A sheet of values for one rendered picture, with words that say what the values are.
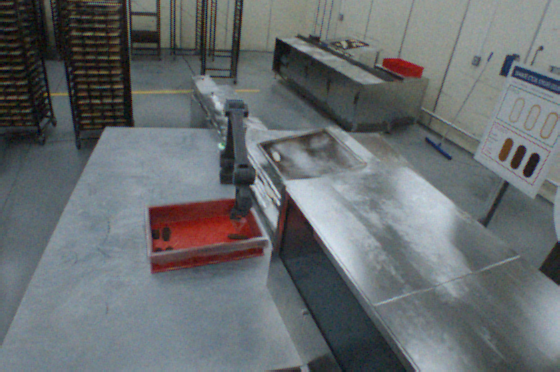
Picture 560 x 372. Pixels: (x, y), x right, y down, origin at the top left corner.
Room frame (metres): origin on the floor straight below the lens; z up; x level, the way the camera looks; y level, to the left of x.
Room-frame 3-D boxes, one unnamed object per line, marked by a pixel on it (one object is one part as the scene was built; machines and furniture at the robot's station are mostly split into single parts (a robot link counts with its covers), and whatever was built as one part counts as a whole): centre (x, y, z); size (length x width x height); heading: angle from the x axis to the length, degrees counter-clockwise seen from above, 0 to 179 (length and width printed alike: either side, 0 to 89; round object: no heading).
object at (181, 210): (1.14, 0.28, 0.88); 0.49 x 0.34 x 0.10; 115
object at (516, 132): (1.27, -0.93, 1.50); 0.33 x 0.01 x 0.45; 21
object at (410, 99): (5.17, -1.58, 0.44); 0.70 x 0.55 x 0.87; 26
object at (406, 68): (5.17, -1.58, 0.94); 0.51 x 0.36 x 0.13; 30
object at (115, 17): (3.44, 2.02, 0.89); 0.60 x 0.59 x 1.78; 114
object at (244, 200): (1.14, 0.12, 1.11); 0.11 x 0.09 x 0.12; 17
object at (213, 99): (2.72, 0.61, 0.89); 1.25 x 0.18 x 0.09; 26
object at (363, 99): (5.89, -0.77, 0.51); 3.00 x 1.26 x 1.03; 26
